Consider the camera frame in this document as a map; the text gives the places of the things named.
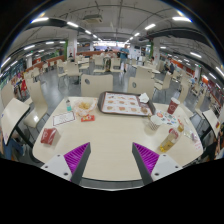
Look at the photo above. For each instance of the white crumpled napkin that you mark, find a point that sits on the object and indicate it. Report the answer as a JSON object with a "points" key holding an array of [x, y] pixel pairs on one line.
{"points": [[144, 97]]}

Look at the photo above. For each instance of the small red sauce packet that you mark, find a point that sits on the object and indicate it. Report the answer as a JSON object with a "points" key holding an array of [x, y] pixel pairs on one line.
{"points": [[88, 118]]}

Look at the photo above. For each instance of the ceiling strip lights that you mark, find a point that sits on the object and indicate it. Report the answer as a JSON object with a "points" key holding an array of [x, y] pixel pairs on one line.
{"points": [[150, 26]]}

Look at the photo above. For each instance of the white and red table sticker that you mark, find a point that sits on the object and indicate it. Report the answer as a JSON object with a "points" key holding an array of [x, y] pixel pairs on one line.
{"points": [[198, 145]]}

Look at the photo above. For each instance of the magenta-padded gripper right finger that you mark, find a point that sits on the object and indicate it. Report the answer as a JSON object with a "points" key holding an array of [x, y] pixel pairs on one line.
{"points": [[165, 165]]}

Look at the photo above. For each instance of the far beige chairs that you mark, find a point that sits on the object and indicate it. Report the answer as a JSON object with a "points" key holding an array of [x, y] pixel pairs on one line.
{"points": [[71, 69]]}

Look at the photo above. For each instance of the small clear sanitizer bottle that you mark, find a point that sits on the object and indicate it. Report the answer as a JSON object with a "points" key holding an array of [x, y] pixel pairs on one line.
{"points": [[68, 106]]}

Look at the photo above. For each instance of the brown fried food piece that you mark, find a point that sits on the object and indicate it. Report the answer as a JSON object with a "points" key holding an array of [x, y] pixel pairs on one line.
{"points": [[144, 110]]}

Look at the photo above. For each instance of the clear yellow-capped tea bottle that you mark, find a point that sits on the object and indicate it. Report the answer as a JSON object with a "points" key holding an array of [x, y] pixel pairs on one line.
{"points": [[167, 142]]}

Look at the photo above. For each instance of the red paper packet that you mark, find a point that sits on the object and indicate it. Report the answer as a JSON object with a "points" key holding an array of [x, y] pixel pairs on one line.
{"points": [[49, 136]]}

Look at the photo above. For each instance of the dark brown food tray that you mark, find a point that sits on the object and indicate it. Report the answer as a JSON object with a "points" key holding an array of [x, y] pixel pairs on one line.
{"points": [[100, 104]]}

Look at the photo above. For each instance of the red paper cup with lid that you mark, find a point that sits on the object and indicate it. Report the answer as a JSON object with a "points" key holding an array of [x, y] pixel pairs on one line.
{"points": [[173, 106]]}

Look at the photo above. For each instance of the beige chair with round hole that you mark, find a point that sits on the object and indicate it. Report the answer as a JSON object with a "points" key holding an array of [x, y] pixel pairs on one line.
{"points": [[98, 86], [143, 87]]}

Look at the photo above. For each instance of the colourful printed paper sheet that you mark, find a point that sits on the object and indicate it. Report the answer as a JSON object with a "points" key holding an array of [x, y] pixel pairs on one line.
{"points": [[167, 118]]}

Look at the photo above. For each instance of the printed paper tray liner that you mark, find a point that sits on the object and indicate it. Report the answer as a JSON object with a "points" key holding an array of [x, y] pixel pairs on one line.
{"points": [[121, 104]]}

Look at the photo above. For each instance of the ceiling air conditioner unit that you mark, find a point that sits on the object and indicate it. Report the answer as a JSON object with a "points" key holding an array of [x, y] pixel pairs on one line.
{"points": [[92, 18]]}

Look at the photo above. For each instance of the white printed card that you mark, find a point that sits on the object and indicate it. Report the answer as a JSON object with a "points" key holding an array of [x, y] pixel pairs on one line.
{"points": [[63, 118]]}

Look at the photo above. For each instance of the white patterned paper cup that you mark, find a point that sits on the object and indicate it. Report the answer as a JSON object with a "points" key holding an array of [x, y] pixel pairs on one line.
{"points": [[155, 123]]}

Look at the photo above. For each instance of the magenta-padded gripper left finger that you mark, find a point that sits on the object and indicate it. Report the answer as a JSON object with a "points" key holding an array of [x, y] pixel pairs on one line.
{"points": [[55, 165]]}

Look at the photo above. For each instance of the clear plastic wrapper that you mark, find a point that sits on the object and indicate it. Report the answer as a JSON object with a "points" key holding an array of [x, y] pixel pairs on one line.
{"points": [[189, 132]]}

